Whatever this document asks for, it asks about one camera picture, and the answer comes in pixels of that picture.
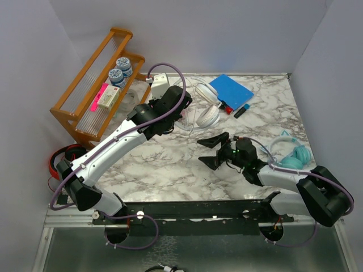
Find small cardboard box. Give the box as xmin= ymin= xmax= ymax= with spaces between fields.
xmin=98 ymin=85 xmax=120 ymax=111

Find clear tape roll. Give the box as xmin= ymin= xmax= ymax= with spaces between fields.
xmin=119 ymin=90 xmax=139 ymax=112

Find white headphones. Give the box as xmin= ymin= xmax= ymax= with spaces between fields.
xmin=175 ymin=76 xmax=222 ymax=134

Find blue-lidded jar rear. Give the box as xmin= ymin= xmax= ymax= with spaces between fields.
xmin=116 ymin=57 xmax=133 ymax=78

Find blue-lidded jar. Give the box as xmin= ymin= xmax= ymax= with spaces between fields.
xmin=108 ymin=69 xmax=125 ymax=88
xmin=116 ymin=57 xmax=133 ymax=78

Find black front mounting rail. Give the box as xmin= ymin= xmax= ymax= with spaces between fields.
xmin=92 ymin=192 xmax=293 ymax=236

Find blue notebook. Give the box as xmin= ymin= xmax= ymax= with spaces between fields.
xmin=209 ymin=74 xmax=254 ymax=110

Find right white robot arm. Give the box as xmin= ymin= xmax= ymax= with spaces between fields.
xmin=197 ymin=132 xmax=354 ymax=227

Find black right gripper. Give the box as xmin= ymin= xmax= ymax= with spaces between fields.
xmin=198 ymin=131 xmax=247 ymax=170

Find wooden tiered shelf rack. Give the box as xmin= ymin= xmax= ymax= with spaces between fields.
xmin=50 ymin=27 xmax=146 ymax=149

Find red black headphones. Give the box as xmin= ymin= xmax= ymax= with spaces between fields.
xmin=47 ymin=143 xmax=87 ymax=193

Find teal cat-ear headphones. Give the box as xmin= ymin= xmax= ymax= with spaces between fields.
xmin=266 ymin=130 xmax=312 ymax=170

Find blue-lidded jar front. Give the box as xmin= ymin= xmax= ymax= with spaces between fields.
xmin=108 ymin=69 xmax=125 ymax=88

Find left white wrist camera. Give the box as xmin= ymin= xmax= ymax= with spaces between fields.
xmin=146 ymin=73 xmax=170 ymax=99

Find blue black marker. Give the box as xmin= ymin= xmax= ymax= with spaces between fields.
xmin=234 ymin=104 xmax=250 ymax=119

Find red black marker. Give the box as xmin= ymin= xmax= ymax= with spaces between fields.
xmin=219 ymin=101 xmax=233 ymax=115

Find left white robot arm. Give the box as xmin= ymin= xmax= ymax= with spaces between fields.
xmin=56 ymin=86 xmax=192 ymax=224

